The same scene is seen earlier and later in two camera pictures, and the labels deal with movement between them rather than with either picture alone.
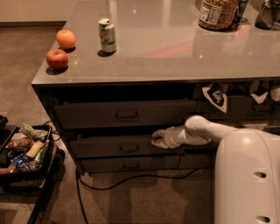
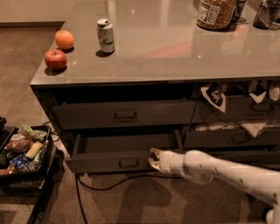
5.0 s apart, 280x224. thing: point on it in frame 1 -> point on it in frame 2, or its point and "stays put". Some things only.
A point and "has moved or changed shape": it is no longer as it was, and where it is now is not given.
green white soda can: x=108 y=35 stays put
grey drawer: x=240 y=108 stays put
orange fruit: x=66 y=38 stays put
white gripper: x=170 y=136 -> x=166 y=161
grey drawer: x=134 y=145 has moved or changed shape
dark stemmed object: x=239 y=17 stays put
